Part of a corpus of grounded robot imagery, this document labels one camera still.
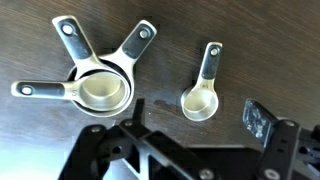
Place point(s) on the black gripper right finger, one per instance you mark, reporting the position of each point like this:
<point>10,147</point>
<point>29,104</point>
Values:
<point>280,150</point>

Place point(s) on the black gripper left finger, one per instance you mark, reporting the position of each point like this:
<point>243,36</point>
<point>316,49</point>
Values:
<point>100,150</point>

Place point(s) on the quarter-cup steel measuring cup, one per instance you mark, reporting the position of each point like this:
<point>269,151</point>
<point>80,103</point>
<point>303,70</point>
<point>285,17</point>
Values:
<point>200,103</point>

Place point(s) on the full-cup steel measuring cup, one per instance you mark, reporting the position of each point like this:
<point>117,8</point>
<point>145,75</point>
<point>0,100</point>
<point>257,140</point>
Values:
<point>138,41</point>

